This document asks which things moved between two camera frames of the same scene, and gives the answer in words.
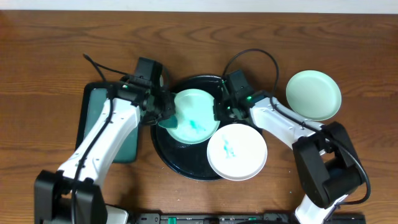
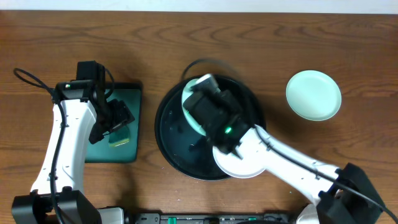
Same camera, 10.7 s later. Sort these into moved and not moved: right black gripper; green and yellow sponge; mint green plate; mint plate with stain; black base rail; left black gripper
Moved: mint plate with stain; right black gripper; left black gripper; green and yellow sponge
Not moved: mint green plate; black base rail
